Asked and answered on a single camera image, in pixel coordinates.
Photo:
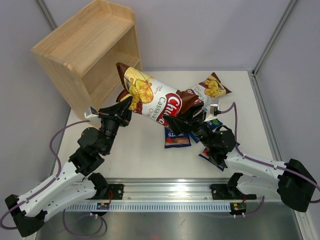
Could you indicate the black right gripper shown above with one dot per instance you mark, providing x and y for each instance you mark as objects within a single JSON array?
[{"x": 180, "y": 126}]

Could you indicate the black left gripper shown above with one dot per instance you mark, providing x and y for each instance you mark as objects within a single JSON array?
[{"x": 121, "y": 109}]

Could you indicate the blue Burts spicy chilli bag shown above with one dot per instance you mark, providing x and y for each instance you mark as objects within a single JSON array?
[{"x": 176, "y": 141}]

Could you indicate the brown Chuba cassava chips bag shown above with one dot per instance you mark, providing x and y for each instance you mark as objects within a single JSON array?
[{"x": 152, "y": 98}]

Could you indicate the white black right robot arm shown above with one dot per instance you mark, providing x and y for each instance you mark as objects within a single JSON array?
[{"x": 288, "y": 181}]

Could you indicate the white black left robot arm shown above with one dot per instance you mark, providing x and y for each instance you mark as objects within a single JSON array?
[{"x": 30, "y": 213}]

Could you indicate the light wooden shelf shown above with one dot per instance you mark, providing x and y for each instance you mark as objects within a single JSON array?
[{"x": 80, "y": 56}]

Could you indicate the blue Burts sea salt bag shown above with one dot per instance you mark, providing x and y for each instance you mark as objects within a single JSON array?
[{"x": 212, "y": 124}]

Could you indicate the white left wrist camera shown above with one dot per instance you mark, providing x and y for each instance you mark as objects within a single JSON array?
[{"x": 90, "y": 113}]

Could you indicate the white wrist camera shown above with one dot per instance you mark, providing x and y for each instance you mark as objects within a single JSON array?
[
  {"x": 212, "y": 110},
  {"x": 90, "y": 113}
]

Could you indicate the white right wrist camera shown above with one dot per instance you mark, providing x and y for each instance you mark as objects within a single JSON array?
[{"x": 212, "y": 110}]

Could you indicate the aluminium mounting rail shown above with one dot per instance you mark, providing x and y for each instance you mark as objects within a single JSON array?
[{"x": 162, "y": 188}]

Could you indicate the white slotted cable duct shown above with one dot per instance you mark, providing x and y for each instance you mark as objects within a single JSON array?
[{"x": 161, "y": 207}]

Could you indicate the aluminium frame post right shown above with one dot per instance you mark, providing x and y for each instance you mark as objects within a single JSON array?
[{"x": 274, "y": 36}]

